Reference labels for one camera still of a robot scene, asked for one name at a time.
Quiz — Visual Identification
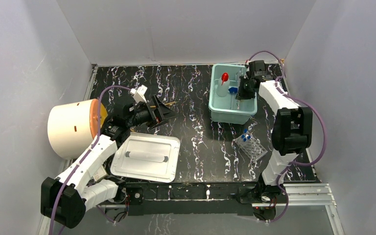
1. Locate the clear test tube rack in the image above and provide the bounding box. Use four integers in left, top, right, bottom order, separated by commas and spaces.
234, 131, 268, 163

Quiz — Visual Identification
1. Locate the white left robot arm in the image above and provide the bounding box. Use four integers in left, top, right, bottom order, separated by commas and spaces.
40, 95, 177, 235

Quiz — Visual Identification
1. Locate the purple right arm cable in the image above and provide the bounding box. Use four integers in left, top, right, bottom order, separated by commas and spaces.
246, 50, 328, 223

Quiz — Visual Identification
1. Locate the light teal plastic bin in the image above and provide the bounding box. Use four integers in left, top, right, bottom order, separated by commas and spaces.
209, 64, 258, 125

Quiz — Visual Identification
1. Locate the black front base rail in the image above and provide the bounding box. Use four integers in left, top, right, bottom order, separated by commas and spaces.
123, 181, 287, 217

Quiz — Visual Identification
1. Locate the white plastic bin lid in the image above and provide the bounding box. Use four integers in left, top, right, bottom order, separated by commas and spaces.
110, 132, 181, 183

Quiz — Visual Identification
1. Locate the small white labelled box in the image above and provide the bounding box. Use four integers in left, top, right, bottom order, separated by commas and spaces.
93, 167, 108, 182

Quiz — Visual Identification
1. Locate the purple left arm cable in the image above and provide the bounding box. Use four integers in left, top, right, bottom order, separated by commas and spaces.
47, 85, 134, 235

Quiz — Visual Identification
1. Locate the blue-based glass measuring cylinder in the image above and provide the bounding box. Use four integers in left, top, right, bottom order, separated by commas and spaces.
228, 87, 238, 95

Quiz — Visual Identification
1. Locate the tan rubber tubing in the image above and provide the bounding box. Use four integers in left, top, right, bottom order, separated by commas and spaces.
150, 101, 176, 108

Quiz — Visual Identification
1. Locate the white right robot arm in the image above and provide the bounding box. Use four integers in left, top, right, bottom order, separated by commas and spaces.
237, 60, 313, 203

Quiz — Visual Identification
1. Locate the metal wire test tube holder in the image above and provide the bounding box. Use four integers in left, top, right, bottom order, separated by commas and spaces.
230, 72, 242, 111

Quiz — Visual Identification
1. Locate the cream cylindrical centrifuge drum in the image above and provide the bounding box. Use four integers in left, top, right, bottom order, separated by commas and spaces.
47, 99, 107, 160

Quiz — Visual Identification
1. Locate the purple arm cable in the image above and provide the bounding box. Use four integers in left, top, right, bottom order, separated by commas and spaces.
47, 85, 134, 235
246, 50, 328, 223

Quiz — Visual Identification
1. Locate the white red-capped wash bottle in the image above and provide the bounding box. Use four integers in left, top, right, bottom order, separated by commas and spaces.
216, 72, 230, 97

